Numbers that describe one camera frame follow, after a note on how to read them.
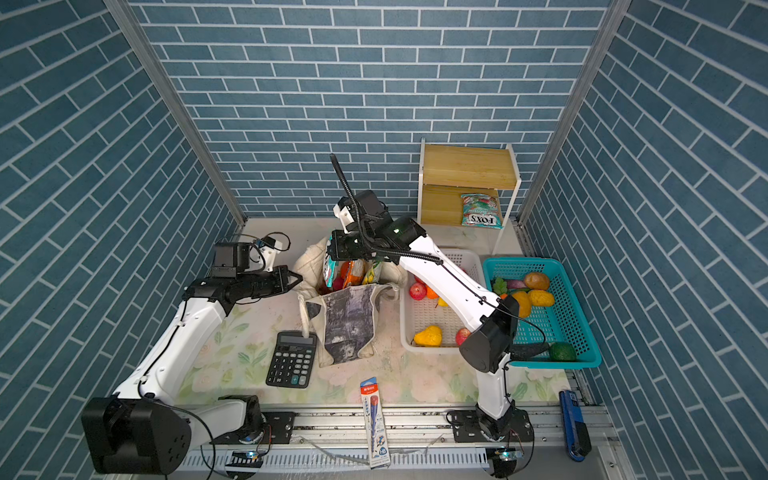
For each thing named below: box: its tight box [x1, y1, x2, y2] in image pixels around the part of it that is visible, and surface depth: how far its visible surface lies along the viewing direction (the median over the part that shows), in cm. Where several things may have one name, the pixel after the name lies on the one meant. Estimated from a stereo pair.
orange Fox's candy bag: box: [340, 259, 366, 289], surface depth 87 cm
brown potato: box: [524, 272, 550, 291], surface depth 98 cm
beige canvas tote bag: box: [292, 236, 408, 367], surface depth 80 cm
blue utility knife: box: [559, 389, 592, 462], surface depth 74 cm
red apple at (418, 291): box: [409, 282, 427, 301], surface depth 96 cm
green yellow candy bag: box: [362, 260, 383, 285], surface depth 85 cm
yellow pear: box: [413, 325, 443, 347], surface depth 86 cm
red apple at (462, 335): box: [455, 327, 472, 346], surface depth 86 cm
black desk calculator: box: [265, 330, 317, 389], surface depth 84 cm
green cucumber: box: [549, 341, 577, 362], surface depth 84 cm
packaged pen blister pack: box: [360, 376, 391, 469], surface depth 75 cm
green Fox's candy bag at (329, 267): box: [324, 251, 339, 288], surface depth 72 cm
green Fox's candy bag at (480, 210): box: [460, 194, 503, 230], surface depth 100 cm
